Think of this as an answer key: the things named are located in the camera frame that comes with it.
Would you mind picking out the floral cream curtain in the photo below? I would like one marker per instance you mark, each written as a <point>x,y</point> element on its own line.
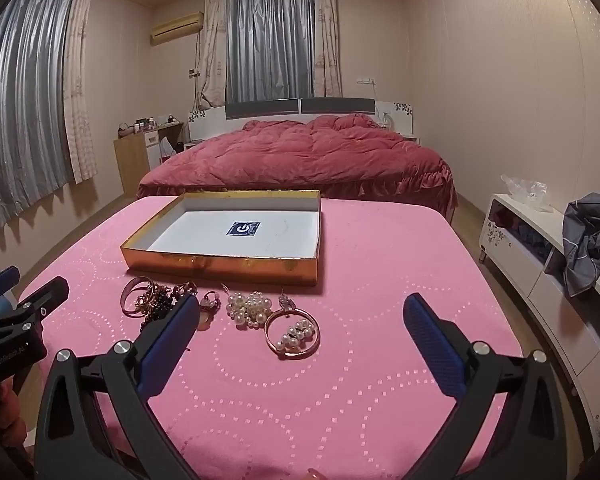
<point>80,85</point>
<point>214,45</point>
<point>327,35</point>

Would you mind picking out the pearl cluster earring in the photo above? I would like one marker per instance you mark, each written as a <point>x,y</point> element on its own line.
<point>247,307</point>

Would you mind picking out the rose gold pearl hoop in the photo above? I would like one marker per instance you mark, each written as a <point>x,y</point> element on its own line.
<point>292,337</point>

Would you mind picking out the blue square label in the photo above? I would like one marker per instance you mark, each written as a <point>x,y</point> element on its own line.
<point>243,228</point>

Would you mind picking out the narrow grey curtain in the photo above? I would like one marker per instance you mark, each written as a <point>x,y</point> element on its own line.
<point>270,40</point>

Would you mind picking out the clear plastic bag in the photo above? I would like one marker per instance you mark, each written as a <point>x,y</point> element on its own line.
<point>527,192</point>

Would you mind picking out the wooden desk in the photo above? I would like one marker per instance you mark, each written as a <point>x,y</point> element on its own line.
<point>130,160</point>

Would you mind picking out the cream air conditioner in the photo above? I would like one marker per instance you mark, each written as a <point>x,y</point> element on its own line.
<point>177,27</point>

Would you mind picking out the shallow gold cardboard box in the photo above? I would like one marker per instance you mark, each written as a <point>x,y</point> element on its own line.
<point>220,262</point>

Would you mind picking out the rose gold bangle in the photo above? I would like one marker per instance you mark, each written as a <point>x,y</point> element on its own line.
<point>123,297</point>

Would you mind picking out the small silver earring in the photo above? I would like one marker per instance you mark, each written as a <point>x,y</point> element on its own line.
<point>286,302</point>

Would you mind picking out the white wall socket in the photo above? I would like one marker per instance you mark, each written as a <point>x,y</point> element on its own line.
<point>366,80</point>

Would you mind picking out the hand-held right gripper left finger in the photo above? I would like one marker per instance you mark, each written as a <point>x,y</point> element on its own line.
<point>167,345</point>

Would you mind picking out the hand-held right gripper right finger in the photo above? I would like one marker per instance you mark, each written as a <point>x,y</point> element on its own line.
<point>432,345</point>

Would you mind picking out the wide grey curtain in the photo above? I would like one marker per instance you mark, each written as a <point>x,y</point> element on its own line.
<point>20,100</point>

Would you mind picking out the white bed headboard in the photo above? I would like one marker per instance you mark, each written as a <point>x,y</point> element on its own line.
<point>207,122</point>

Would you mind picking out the pink patterned tablecloth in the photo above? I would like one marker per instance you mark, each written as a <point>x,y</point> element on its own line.
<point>290,410</point>

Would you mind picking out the bed with red duvet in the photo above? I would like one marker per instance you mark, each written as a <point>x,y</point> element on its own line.
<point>300,155</point>

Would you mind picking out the white tv cabinet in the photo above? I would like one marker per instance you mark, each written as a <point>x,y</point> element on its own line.
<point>555,310</point>

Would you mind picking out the grey plaid cloth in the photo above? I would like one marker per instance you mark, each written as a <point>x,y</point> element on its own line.
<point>587,240</point>

